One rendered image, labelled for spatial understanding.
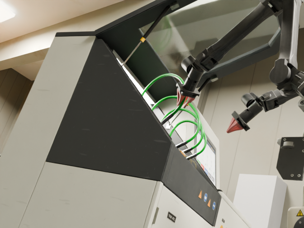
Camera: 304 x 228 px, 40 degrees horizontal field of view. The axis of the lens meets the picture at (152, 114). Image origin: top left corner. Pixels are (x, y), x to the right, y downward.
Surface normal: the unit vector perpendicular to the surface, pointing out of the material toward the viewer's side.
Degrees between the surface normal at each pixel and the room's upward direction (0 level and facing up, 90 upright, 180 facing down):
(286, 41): 96
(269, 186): 90
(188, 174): 90
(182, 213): 90
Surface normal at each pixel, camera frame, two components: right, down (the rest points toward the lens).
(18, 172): -0.40, -0.46
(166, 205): 0.87, 0.07
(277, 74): -0.69, -0.37
